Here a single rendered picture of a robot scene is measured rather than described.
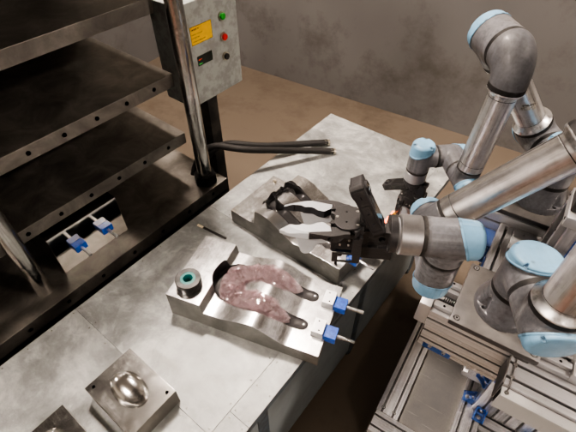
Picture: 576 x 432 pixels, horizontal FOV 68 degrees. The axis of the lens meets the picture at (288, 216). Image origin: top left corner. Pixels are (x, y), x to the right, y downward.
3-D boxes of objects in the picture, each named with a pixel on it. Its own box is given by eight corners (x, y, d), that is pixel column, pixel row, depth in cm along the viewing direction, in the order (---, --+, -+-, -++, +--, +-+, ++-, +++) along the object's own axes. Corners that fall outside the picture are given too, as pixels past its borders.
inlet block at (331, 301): (364, 310, 137) (366, 301, 133) (360, 323, 133) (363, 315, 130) (325, 298, 140) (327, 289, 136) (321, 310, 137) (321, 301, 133)
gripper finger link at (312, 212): (283, 226, 85) (327, 238, 82) (283, 202, 81) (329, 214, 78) (289, 218, 87) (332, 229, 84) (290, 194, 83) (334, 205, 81)
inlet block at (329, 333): (356, 339, 130) (357, 330, 126) (351, 354, 126) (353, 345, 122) (315, 326, 133) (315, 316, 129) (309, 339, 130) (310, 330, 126)
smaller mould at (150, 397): (180, 400, 120) (176, 390, 115) (137, 446, 111) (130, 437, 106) (135, 358, 128) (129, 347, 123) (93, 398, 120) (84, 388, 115)
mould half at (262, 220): (375, 240, 161) (381, 216, 151) (337, 285, 147) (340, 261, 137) (273, 186, 183) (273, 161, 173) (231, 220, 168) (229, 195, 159)
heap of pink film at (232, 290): (306, 284, 140) (306, 269, 135) (286, 329, 129) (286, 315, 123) (235, 261, 147) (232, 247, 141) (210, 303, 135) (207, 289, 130)
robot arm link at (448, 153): (471, 177, 140) (438, 179, 140) (458, 156, 148) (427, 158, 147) (478, 159, 135) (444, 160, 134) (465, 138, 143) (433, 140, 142)
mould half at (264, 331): (341, 297, 144) (344, 277, 136) (317, 365, 127) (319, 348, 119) (210, 255, 156) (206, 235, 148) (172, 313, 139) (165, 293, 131)
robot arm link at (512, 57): (564, 47, 98) (483, 201, 133) (540, 27, 106) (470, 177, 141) (518, 46, 97) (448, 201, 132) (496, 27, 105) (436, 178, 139)
